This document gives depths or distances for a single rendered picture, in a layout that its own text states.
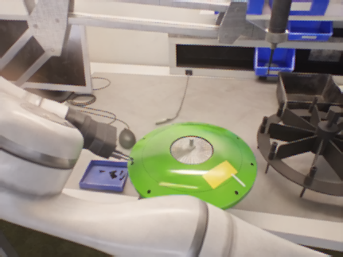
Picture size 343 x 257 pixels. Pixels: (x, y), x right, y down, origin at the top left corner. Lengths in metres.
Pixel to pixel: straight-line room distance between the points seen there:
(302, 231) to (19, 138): 0.66
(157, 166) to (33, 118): 0.39
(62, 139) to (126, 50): 1.34
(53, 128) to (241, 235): 0.22
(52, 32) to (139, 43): 0.92
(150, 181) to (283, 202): 0.38
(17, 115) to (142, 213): 0.15
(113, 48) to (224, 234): 1.41
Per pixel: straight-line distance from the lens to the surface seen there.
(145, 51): 1.56
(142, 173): 0.63
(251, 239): 0.33
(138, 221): 0.29
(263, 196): 0.82
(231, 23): 0.64
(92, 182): 0.86
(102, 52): 1.66
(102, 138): 0.58
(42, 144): 0.28
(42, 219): 0.30
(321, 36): 1.31
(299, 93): 1.31
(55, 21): 0.66
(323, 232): 0.80
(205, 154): 0.64
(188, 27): 0.64
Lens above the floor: 1.52
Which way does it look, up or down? 37 degrees down
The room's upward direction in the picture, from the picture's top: 2 degrees counter-clockwise
